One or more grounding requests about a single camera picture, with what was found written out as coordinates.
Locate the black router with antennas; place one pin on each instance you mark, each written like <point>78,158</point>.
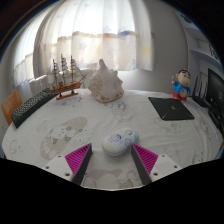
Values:
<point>200,100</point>

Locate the orange wooden chair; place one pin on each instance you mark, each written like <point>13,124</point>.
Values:
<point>10,104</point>

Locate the white cartoon-print computer mouse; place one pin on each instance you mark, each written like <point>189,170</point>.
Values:
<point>119,142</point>

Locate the white wall shelf unit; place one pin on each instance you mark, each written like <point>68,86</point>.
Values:
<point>206,46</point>

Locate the black computer monitor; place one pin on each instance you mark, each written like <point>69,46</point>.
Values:
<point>216,93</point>

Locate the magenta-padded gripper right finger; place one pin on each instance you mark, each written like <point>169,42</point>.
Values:
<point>162,166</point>

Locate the cartoon boy figurine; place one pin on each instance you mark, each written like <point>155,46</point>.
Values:
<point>182,87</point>

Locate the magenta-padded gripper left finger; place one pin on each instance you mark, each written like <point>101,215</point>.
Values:
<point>60,165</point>

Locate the black square mouse pad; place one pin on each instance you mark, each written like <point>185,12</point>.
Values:
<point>170,108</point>

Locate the white cartoon-print tablecloth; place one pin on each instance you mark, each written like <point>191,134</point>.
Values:
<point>90,113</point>

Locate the wooden sailing ship model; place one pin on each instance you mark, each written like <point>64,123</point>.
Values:
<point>65,88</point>

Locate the white radiator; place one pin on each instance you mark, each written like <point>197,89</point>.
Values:
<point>38,84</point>

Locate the white star-print curtain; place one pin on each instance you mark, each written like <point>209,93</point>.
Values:
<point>90,33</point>

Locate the large white conch shell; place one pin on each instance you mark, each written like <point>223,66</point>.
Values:
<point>106,86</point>

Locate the black computer keyboard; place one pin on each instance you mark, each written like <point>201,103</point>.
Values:
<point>31,106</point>

